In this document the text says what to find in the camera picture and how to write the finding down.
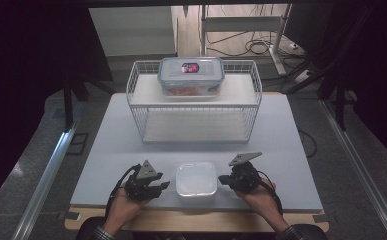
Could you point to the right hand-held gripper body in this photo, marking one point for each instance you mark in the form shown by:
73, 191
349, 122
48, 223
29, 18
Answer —
246, 176

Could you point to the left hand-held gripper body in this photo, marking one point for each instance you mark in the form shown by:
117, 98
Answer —
141, 186

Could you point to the white square plastic container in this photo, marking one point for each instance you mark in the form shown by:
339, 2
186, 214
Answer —
196, 181

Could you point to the clear plastic food container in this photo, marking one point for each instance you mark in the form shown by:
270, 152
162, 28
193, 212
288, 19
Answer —
191, 78

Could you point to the person's left hand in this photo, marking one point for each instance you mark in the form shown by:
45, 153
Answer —
122, 210

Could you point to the person's right hand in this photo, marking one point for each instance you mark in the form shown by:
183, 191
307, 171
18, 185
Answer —
264, 203

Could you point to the pale grey table mat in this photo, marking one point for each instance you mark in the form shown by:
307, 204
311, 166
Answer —
207, 153

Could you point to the person's left leg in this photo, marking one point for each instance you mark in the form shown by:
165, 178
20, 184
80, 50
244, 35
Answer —
86, 230

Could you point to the person's leg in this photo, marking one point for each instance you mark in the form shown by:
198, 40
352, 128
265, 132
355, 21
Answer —
314, 233
86, 230

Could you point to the person's right leg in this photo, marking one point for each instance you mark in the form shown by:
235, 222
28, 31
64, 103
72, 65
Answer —
314, 233

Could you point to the black metal stand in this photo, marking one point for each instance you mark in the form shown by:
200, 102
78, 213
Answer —
69, 100
339, 100

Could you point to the white power strip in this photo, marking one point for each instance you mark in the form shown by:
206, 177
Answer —
303, 76

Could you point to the white panel board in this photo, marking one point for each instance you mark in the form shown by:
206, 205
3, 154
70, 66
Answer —
132, 31

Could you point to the aluminium floor rail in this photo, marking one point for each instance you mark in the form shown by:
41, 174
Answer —
47, 173
361, 166

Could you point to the white metal desk frame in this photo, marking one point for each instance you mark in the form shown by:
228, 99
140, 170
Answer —
239, 23

